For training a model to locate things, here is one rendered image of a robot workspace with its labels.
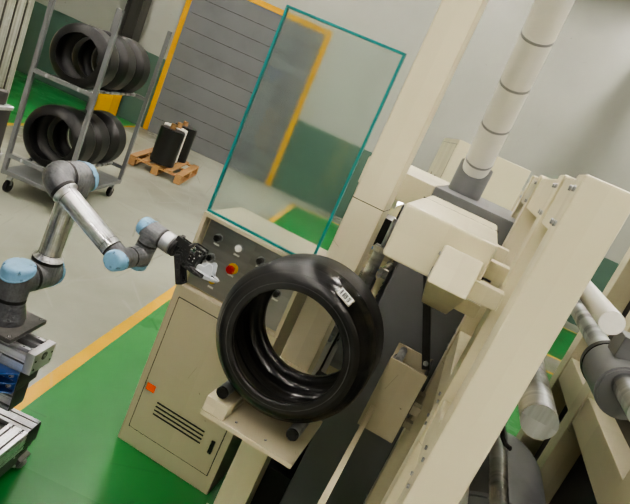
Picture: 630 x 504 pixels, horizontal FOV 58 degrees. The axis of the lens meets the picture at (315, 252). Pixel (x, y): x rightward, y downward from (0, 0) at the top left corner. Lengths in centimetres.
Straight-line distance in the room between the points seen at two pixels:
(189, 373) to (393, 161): 142
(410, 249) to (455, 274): 16
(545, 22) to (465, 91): 897
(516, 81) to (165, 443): 226
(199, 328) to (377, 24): 907
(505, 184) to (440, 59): 343
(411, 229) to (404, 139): 68
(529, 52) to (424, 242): 100
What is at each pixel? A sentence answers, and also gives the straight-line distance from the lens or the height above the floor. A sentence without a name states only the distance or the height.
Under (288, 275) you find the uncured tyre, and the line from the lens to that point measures 181.
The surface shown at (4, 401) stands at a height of 44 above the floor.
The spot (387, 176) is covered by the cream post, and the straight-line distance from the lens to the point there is 208.
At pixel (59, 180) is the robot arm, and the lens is 217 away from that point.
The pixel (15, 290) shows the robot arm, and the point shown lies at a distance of 234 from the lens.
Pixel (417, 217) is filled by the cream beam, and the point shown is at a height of 176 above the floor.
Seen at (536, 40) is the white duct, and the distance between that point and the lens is 221.
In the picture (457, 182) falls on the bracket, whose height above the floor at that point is 184.
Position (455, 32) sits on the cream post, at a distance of 211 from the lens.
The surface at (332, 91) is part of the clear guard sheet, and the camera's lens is 244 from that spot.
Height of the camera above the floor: 193
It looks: 14 degrees down
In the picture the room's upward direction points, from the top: 24 degrees clockwise
